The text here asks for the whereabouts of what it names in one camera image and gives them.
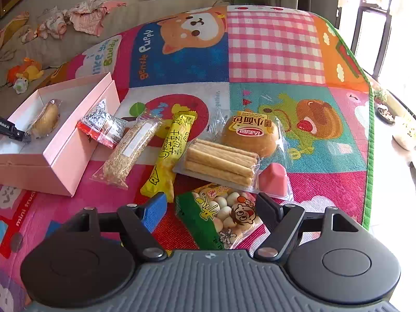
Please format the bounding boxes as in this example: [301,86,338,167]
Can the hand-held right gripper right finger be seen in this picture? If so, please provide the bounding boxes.
[253,192,358,259]

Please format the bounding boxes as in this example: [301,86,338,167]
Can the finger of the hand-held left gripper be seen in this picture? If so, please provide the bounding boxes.
[0,117,31,143]

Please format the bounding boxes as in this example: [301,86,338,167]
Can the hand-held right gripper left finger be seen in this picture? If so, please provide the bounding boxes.
[62,192,168,262]

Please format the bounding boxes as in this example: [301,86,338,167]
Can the golden pastry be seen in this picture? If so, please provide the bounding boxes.
[28,99,62,139]

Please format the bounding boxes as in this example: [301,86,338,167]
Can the yellow cheese stick packet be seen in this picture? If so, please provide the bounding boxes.
[140,104,198,204]

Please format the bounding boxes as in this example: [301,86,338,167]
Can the pink cardboard box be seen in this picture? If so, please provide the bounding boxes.
[0,71,121,197]

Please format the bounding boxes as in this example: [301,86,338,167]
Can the sesame bar packet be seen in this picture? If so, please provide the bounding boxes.
[91,110,163,191]

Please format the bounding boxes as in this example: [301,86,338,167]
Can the clear packet of orange crackers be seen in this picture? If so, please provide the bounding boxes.
[208,110,293,161]

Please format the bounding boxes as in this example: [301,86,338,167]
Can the red and white snack packet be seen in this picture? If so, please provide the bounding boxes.
[77,99,129,149]

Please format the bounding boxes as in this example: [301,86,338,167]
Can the pink jelly cup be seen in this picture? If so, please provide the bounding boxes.
[253,162,293,202]

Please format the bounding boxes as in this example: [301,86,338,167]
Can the small white green toy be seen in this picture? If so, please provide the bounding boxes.
[13,77,30,95]

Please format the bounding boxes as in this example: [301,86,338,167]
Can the orange and yellow plush toy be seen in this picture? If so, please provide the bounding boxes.
[7,57,44,83]

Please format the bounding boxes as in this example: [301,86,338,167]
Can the biscuit sticks packet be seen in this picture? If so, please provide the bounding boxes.
[172,137,262,191]

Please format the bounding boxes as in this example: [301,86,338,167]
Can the grey sofa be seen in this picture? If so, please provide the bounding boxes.
[0,0,228,118]

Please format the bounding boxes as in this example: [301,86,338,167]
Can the yellow patterned cloth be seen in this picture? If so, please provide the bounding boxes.
[0,11,30,46]

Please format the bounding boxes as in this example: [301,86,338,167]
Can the patterned baby clothes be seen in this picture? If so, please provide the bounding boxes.
[21,6,70,43]

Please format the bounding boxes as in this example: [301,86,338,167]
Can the pink baby clothes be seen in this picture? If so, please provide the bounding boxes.
[67,0,127,36]

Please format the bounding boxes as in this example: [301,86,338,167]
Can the white plant pot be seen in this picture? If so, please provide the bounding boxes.
[392,117,416,152]

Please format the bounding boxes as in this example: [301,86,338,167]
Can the dark plant bowl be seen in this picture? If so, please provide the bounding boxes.
[375,104,395,125]

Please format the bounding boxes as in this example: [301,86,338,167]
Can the colourful cartoon play mat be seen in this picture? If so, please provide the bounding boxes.
[0,5,376,312]

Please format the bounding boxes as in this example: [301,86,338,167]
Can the black window frame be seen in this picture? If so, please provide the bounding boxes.
[338,0,416,79]

